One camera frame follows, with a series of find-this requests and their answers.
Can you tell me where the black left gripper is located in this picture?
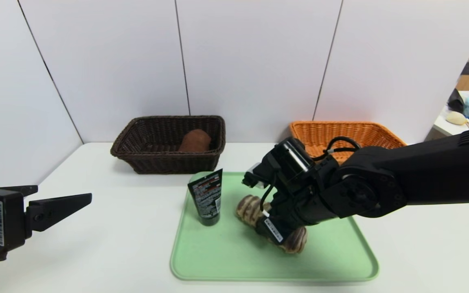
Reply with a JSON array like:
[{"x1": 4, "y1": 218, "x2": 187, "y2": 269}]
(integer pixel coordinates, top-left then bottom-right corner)
[{"x1": 0, "y1": 179, "x2": 92, "y2": 251}]

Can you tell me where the dark brown wicker basket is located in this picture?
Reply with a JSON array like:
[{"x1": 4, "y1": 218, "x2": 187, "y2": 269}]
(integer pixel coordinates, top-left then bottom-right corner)
[{"x1": 110, "y1": 115, "x2": 226, "y2": 175}]

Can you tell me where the light green plastic tray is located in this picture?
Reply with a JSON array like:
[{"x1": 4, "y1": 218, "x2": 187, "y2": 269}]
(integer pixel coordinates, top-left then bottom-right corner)
[{"x1": 170, "y1": 171, "x2": 379, "y2": 282}]

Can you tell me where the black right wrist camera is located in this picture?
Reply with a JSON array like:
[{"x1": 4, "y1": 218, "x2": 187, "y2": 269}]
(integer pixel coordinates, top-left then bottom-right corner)
[{"x1": 242, "y1": 138, "x2": 316, "y2": 196}]

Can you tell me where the dark green cosmetic tube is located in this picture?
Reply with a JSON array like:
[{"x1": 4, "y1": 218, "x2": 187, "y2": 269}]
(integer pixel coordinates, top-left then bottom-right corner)
[{"x1": 187, "y1": 168, "x2": 223, "y2": 226}]

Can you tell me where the white side table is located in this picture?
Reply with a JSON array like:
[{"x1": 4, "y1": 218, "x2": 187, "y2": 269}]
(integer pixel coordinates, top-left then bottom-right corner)
[{"x1": 433, "y1": 92, "x2": 469, "y2": 137}]

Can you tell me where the marbled sliced bread loaf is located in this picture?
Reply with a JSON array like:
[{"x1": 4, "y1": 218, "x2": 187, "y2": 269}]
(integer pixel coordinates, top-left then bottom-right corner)
[{"x1": 236, "y1": 195, "x2": 308, "y2": 254}]

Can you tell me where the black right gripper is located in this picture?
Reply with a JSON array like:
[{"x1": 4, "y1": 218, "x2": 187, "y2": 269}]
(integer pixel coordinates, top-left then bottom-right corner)
[{"x1": 255, "y1": 197, "x2": 320, "y2": 246}]

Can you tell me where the orange wicker basket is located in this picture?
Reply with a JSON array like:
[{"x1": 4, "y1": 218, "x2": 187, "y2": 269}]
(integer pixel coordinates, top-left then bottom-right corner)
[{"x1": 290, "y1": 120, "x2": 407, "y2": 165}]

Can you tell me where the brown towel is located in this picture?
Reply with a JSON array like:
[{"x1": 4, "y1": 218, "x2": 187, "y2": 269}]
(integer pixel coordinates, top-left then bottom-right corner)
[{"x1": 179, "y1": 129, "x2": 212, "y2": 153}]

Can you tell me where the black bag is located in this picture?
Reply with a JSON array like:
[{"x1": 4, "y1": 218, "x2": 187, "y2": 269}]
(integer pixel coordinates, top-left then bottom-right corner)
[{"x1": 447, "y1": 89, "x2": 465, "y2": 113}]

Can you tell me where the beige oval lump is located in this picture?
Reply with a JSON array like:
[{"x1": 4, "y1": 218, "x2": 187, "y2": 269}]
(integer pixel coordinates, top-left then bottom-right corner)
[{"x1": 445, "y1": 112, "x2": 467, "y2": 126}]

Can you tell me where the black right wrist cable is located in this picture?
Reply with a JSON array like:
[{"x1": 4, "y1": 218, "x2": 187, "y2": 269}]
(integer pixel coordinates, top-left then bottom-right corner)
[{"x1": 320, "y1": 136, "x2": 361, "y2": 161}]

